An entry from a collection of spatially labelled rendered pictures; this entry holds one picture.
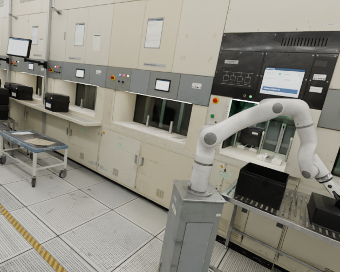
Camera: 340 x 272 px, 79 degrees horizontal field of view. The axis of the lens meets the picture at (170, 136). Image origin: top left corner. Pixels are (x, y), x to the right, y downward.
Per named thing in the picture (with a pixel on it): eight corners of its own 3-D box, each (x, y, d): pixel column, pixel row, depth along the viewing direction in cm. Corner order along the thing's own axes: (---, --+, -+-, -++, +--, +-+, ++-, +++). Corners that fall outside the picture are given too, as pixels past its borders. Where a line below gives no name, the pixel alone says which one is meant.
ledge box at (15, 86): (8, 97, 377) (8, 82, 372) (25, 98, 402) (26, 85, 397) (17, 100, 363) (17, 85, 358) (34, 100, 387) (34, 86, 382)
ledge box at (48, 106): (42, 108, 318) (42, 91, 313) (60, 109, 341) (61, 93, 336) (51, 111, 301) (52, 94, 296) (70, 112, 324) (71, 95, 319)
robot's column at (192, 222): (162, 306, 133) (183, 199, 118) (156, 270, 159) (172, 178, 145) (202, 304, 139) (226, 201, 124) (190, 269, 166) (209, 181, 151)
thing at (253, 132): (236, 144, 239) (242, 117, 233) (240, 142, 256) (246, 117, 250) (258, 150, 226) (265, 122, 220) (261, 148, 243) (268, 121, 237)
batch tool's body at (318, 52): (182, 225, 220) (221, 31, 182) (214, 197, 299) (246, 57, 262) (271, 274, 174) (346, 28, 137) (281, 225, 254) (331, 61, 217)
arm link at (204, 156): (194, 163, 126) (201, 125, 121) (194, 155, 144) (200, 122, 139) (213, 167, 125) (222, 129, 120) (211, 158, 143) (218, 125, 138)
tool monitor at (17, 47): (5, 61, 312) (6, 35, 305) (41, 68, 354) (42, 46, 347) (18, 62, 291) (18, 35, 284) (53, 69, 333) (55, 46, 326)
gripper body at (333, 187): (332, 177, 116) (345, 195, 113) (330, 173, 125) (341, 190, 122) (318, 183, 119) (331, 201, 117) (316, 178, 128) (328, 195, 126)
